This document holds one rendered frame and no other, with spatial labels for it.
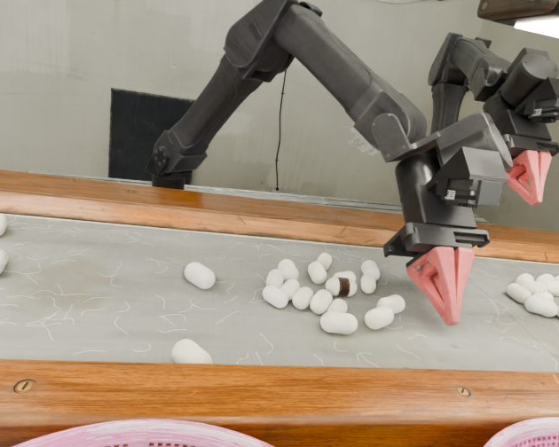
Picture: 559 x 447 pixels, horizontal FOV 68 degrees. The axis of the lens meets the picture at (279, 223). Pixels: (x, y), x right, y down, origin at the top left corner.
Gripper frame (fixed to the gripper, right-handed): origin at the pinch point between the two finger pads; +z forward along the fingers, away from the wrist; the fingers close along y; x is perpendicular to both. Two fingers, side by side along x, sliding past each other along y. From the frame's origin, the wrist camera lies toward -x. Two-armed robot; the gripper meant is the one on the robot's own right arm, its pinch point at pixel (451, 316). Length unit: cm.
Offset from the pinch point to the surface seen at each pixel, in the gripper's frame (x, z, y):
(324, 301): 1.0, -1.1, -13.7
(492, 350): -0.8, 3.6, 3.5
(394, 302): 1.2, -1.5, -5.7
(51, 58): 122, -159, -101
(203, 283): 3.4, -3.2, -25.9
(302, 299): 1.5, -1.4, -15.9
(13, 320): 0.2, 2.3, -41.2
